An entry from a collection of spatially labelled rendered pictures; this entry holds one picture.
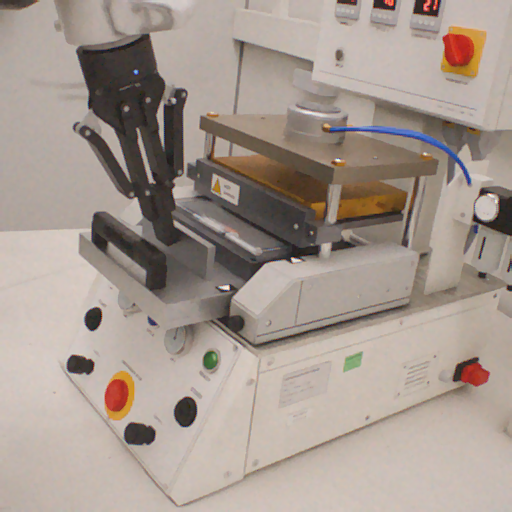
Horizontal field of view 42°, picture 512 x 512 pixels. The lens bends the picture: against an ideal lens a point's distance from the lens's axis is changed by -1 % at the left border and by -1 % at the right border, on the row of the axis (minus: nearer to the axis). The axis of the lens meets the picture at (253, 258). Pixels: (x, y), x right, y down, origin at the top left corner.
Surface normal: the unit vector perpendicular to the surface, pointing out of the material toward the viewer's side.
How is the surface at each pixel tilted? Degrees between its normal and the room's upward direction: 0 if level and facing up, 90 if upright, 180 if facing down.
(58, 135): 90
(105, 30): 102
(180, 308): 90
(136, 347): 65
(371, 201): 90
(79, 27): 109
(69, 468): 0
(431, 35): 90
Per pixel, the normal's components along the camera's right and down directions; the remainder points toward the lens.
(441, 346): 0.60, 0.36
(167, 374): -0.67, -0.26
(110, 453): 0.12, -0.92
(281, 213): -0.79, 0.14
